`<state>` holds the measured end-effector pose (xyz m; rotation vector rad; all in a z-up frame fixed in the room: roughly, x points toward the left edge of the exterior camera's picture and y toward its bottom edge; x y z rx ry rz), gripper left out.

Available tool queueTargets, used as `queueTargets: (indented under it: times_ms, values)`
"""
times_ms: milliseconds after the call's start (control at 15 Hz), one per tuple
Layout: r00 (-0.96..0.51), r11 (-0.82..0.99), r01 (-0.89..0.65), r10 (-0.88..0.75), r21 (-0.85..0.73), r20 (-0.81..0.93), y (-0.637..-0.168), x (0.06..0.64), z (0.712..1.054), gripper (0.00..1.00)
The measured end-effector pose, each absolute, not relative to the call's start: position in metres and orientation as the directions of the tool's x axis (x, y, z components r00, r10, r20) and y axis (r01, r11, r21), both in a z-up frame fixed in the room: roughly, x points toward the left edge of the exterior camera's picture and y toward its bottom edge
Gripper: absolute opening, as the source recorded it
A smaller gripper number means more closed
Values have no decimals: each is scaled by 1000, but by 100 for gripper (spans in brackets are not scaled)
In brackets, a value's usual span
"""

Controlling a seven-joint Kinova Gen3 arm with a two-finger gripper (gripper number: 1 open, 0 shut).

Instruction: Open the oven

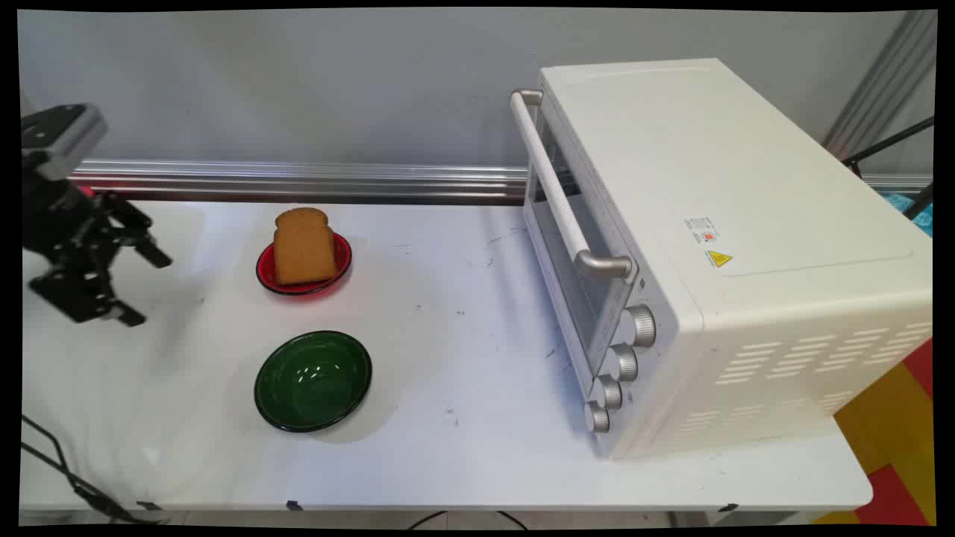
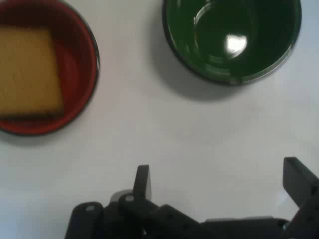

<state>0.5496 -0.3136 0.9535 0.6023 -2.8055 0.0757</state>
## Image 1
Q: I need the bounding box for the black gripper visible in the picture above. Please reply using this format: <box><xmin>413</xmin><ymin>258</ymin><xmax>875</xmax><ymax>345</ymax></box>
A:
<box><xmin>22</xmin><ymin>176</ymin><xmax>175</xmax><ymax>328</ymax></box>

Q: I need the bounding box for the red plate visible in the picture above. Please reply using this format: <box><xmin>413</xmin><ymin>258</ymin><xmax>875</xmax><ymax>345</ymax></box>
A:
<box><xmin>256</xmin><ymin>231</ymin><xmax>353</xmax><ymax>296</ymax></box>

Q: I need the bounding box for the brown bread slice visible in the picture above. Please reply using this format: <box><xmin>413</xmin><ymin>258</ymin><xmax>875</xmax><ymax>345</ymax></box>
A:
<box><xmin>273</xmin><ymin>207</ymin><xmax>338</xmax><ymax>286</ymax></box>

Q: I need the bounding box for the dark green bowl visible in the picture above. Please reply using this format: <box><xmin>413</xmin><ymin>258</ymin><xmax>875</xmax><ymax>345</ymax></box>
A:
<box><xmin>254</xmin><ymin>330</ymin><xmax>373</xmax><ymax>433</ymax></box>

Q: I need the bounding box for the white label sticker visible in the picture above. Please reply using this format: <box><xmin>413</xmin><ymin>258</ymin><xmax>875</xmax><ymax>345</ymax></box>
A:
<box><xmin>684</xmin><ymin>216</ymin><xmax>721</xmax><ymax>245</ymax></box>

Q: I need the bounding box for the white toaster oven body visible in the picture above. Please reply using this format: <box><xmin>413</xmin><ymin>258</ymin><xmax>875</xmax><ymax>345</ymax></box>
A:
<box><xmin>522</xmin><ymin>58</ymin><xmax>933</xmax><ymax>461</ymax></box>

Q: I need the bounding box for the black tripod leg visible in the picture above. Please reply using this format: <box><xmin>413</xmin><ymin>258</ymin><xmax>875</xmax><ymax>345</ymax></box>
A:
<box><xmin>843</xmin><ymin>116</ymin><xmax>935</xmax><ymax>221</ymax></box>

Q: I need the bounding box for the blue patterned object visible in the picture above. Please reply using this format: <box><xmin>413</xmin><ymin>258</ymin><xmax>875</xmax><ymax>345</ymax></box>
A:
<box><xmin>880</xmin><ymin>190</ymin><xmax>934</xmax><ymax>238</ymax></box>

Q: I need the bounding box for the aluminium rail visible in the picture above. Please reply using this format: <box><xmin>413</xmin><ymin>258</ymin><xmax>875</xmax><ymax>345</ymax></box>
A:
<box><xmin>71</xmin><ymin>158</ymin><xmax>933</xmax><ymax>204</ymax></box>

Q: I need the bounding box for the black cable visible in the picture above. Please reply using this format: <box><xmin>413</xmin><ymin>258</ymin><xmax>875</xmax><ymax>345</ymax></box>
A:
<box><xmin>21</xmin><ymin>414</ymin><xmax>161</xmax><ymax>524</ymax></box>
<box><xmin>407</xmin><ymin>510</ymin><xmax>530</xmax><ymax>531</ymax></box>

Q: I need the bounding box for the aluminium frame post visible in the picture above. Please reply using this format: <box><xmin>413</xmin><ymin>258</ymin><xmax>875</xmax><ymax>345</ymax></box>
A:
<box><xmin>821</xmin><ymin>10</ymin><xmax>938</xmax><ymax>161</ymax></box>

